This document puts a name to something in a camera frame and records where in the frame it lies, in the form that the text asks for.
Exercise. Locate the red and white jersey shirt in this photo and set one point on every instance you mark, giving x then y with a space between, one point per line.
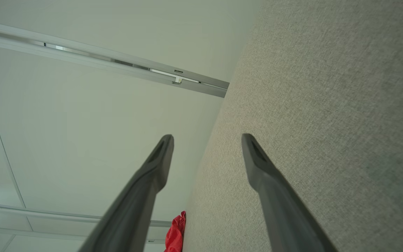
175 234

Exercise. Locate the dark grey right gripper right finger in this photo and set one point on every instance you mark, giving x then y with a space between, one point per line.
285 217

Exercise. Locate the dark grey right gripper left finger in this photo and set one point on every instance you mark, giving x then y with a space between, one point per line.
131 206

